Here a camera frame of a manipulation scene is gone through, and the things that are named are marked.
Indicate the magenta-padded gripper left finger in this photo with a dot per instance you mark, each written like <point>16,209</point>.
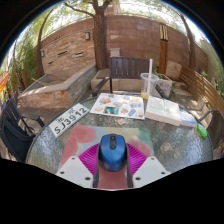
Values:
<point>75,170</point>

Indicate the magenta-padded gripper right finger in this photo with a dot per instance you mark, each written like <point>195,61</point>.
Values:
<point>150,170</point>

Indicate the blue computer mouse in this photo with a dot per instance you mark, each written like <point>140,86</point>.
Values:
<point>112,155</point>

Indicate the pink patterned mouse pad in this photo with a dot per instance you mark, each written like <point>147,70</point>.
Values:
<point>80,136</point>

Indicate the white license plate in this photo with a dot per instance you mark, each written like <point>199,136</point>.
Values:
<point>68,120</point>

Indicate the open white book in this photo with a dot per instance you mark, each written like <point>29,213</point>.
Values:
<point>163,110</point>

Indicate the thin pale blue booklet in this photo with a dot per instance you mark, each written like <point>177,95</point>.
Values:
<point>188,119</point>

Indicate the black folding chair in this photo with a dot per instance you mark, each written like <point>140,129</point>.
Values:
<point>15,133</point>

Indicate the colourful sticker sheet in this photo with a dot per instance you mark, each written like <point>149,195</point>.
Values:
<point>118,106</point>

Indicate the raised stone garden basin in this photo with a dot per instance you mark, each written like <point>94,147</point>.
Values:
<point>56,90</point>

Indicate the clear plastic cup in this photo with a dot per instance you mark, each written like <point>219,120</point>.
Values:
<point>145,85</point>

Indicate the wooden slat fence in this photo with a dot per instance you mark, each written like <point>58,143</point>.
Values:
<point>200,85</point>

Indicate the white drinking straw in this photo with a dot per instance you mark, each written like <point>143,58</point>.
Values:
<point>150,68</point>

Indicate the beige stone slab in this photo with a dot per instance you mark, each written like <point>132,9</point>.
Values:
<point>174,70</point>

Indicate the dark slatted wooden bench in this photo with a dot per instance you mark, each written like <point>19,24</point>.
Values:
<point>128,68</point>

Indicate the large forked tree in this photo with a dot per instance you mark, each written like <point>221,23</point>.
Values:
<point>100,43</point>

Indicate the slim leaning tree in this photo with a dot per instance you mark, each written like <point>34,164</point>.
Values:
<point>191,46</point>

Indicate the wooden garden lamp post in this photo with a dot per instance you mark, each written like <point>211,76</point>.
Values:
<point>163,50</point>

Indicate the dark wall lamp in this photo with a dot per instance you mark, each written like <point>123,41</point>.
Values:
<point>87,36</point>
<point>42,53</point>

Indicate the grey wall utility box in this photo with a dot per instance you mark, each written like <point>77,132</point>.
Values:
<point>115,52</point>

